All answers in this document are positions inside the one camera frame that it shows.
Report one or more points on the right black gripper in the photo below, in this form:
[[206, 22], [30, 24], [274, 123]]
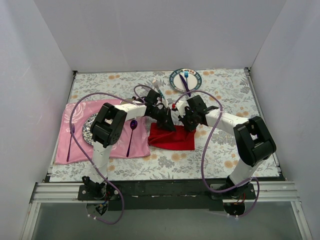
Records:
[[187, 121]]

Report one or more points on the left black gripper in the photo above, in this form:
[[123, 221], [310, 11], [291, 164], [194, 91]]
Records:
[[164, 120]]

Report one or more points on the red cloth napkin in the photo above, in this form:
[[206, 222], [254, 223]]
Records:
[[178, 140]]

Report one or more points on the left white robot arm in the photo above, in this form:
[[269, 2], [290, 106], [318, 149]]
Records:
[[106, 130]]

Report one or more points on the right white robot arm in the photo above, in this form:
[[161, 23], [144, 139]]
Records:
[[253, 140]]

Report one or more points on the purple spoon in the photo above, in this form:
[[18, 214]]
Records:
[[133, 125]]

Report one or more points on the purple knife on plate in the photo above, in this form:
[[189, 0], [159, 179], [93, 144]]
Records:
[[185, 85]]

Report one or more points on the pink floral placemat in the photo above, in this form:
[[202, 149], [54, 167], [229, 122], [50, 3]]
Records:
[[139, 145]]

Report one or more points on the white plate blue rim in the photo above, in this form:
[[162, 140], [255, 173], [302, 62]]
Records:
[[194, 80]]

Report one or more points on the cream enamel mug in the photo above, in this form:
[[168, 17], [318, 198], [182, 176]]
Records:
[[127, 101]]

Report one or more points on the blue fork on plate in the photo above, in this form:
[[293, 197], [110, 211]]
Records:
[[186, 75]]

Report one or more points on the blue floral plate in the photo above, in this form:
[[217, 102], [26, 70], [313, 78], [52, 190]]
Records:
[[86, 129]]

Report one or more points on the purple fork on placemat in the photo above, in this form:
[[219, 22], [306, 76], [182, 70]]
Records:
[[70, 142]]

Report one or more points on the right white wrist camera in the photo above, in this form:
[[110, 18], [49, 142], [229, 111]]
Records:
[[179, 106]]

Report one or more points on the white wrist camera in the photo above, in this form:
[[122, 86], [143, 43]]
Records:
[[167, 102], [179, 106]]

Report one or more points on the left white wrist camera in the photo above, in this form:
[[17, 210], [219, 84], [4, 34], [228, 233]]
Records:
[[167, 102]]

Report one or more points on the teal handled fork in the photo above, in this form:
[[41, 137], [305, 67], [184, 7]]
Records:
[[156, 85]]

